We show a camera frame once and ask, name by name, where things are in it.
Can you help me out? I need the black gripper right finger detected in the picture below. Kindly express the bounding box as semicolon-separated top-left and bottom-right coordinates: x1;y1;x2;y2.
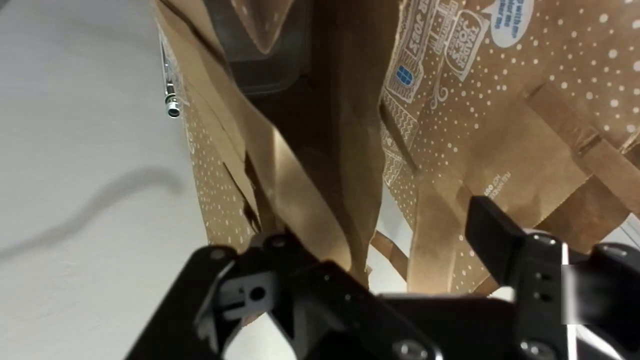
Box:
464;193;640;360

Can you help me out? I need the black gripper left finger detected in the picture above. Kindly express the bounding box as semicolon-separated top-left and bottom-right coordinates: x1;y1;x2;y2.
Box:
123;227;444;360

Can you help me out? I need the brown house print paper bag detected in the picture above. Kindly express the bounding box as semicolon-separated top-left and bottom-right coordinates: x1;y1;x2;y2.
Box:
366;0;640;295

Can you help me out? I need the brown script print paper bag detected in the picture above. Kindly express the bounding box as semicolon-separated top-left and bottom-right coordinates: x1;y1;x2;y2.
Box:
148;0;402;286

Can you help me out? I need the small chrome bolt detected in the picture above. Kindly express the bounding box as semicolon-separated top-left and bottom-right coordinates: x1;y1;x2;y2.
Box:
160;44;186;120

